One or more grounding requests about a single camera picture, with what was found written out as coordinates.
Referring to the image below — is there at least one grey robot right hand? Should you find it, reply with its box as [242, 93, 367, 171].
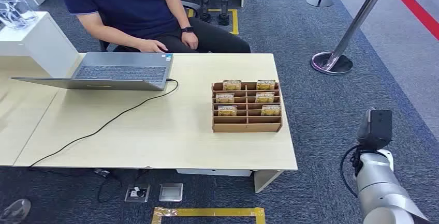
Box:
[356, 108, 375, 148]

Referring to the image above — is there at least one person's left hand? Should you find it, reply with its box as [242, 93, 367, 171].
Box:
[181, 31, 199, 51]

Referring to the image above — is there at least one person's right hand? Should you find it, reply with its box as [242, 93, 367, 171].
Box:
[137, 39, 169, 53]

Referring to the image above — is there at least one yellow printed card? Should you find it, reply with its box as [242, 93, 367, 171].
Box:
[215, 93, 236, 104]
[256, 80, 276, 91]
[223, 80, 242, 91]
[261, 105, 282, 116]
[217, 106, 238, 117]
[255, 92, 275, 103]

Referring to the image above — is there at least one cardboard card holder box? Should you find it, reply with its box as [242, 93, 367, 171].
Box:
[211, 81, 283, 133]

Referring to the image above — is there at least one person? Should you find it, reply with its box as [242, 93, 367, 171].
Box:
[53, 0, 252, 54]

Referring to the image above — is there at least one grey laptop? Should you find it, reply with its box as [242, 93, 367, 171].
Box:
[11, 51, 174, 91]

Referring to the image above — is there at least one yellow floor tape outline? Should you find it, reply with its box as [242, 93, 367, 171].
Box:
[186, 8, 240, 35]

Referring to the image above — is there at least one beige desk leg panel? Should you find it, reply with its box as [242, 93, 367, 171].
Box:
[254, 170, 284, 193]

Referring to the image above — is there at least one red barrier belt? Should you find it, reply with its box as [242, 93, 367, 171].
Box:
[387, 0, 439, 41]

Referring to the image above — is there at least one white under-desk tray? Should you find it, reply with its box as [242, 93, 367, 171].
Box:
[175, 169, 253, 177]

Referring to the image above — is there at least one clear glass sculpture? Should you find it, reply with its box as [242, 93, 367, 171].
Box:
[0, 0, 39, 30]

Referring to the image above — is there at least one metal floor socket cover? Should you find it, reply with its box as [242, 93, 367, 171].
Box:
[158, 183, 184, 203]

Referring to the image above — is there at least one floor socket with plug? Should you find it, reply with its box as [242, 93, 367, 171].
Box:
[124, 184, 151, 204]

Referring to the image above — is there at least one gold floor tape outline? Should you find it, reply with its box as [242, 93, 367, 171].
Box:
[151, 207, 266, 224]

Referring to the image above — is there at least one grey shoe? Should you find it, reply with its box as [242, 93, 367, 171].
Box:
[0, 199, 32, 224]

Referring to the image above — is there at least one black laptop power cable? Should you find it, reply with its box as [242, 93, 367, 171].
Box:
[28, 78, 179, 169]

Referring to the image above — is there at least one chrome stanchion post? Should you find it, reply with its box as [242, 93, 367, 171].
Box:
[310, 0, 392, 76]

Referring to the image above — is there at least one white display pedestal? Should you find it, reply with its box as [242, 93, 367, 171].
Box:
[0, 11, 79, 78]

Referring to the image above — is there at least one black cable under desk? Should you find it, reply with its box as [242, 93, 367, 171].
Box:
[97, 169, 152, 204]

